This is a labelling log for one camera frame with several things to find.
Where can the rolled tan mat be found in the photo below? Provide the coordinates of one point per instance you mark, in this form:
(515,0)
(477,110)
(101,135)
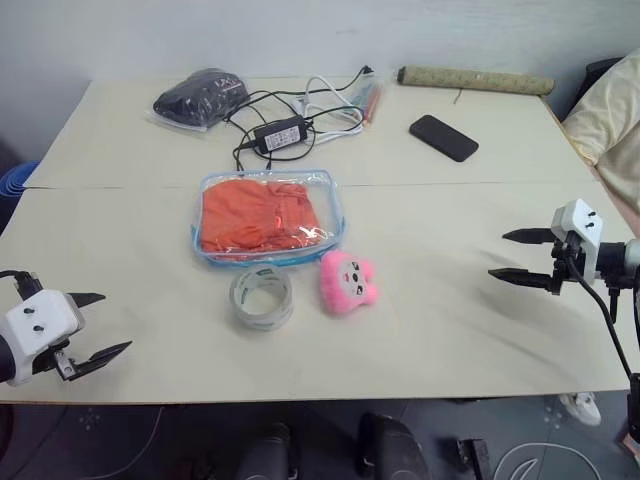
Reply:
(475,80)

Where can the dark rounded shape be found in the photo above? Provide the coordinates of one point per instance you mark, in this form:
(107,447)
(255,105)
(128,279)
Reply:
(265,452)
(390,445)

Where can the clear bag of pencils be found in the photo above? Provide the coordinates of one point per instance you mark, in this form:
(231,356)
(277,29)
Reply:
(371,97)

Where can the clear tape roll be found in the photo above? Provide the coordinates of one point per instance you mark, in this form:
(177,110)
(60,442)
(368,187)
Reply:
(250,312)

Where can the blue ribbed object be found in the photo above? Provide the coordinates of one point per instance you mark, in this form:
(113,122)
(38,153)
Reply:
(14,187)

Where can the black chair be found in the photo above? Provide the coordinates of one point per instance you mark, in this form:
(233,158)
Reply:
(592,75)

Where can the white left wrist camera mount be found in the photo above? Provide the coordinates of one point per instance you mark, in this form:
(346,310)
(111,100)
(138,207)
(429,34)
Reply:
(40,320)

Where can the cream pillow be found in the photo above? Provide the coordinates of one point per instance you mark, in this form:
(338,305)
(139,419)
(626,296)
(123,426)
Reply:
(615,115)

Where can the orange cloth garment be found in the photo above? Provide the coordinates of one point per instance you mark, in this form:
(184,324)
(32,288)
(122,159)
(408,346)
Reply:
(240,215)

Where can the dark blocky shape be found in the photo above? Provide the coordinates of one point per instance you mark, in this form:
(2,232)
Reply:
(474,457)

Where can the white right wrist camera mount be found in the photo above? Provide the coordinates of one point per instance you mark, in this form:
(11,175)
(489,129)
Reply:
(580,220)

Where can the white shoe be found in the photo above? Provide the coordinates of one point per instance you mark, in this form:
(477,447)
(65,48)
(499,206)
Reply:
(585,407)

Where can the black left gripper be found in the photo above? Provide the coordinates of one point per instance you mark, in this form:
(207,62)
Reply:
(75,367)

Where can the black smartphone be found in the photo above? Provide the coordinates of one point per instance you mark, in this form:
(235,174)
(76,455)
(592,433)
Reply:
(442,137)

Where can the black box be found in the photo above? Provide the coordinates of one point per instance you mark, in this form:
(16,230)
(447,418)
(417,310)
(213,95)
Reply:
(635,405)

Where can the clear pouch with orange cloth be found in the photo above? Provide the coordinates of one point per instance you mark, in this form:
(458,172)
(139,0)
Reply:
(330,210)

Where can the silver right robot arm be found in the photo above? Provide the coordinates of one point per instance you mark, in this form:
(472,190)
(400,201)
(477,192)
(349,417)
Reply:
(614,262)

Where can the pink plush toy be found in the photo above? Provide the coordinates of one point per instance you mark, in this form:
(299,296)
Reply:
(345,295)

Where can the black power adapter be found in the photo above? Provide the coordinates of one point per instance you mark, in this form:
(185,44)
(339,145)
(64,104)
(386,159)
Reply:
(280,134)

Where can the black garment in plastic bag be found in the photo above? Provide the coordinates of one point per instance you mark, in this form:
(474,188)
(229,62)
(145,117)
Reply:
(195,102)

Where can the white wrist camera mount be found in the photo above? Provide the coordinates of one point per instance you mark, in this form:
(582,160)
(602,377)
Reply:
(580,220)
(40,320)

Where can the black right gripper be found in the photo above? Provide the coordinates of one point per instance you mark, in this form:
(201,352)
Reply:
(565,260)

